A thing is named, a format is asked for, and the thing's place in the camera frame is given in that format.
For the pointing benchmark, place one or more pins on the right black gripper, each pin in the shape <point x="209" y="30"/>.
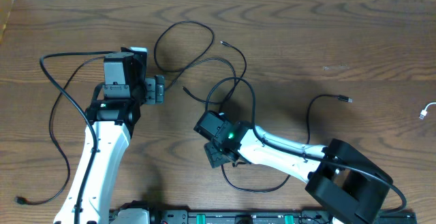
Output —
<point x="213" y="157"/>

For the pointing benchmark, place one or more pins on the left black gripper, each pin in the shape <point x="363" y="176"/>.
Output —
<point x="155" y="86"/>

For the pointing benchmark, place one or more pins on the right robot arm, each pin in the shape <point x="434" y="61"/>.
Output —
<point x="340" y="178"/>

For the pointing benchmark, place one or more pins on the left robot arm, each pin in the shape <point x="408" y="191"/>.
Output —
<point x="112" y="114"/>

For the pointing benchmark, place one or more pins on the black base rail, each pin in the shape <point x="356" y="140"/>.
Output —
<point x="141" y="212"/>

